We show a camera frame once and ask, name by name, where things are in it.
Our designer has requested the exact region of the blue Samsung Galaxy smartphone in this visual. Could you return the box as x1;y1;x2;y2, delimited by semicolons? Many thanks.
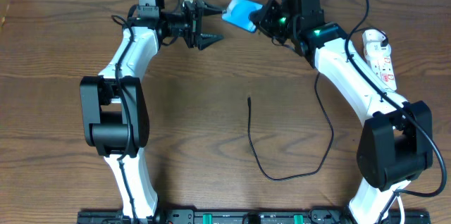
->
221;0;263;32

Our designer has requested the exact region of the white USB charger plug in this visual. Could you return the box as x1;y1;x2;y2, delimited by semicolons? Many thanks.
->
364;42;391;61

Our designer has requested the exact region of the white power strip cord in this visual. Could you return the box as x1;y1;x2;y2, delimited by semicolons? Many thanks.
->
394;195;406;224

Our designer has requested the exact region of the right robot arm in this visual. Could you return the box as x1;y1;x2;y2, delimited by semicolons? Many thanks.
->
249;0;436;223

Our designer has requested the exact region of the white power strip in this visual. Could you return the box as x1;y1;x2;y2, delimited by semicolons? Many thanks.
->
362;29;397;91

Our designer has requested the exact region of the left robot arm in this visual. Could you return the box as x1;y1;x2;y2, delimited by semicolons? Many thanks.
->
77;0;225;223

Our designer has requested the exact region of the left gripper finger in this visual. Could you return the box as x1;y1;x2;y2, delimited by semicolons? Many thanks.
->
196;33;223;51
201;1;226;15

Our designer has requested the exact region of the black USB charging cable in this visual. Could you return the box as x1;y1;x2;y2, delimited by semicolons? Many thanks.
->
247;72;335;182

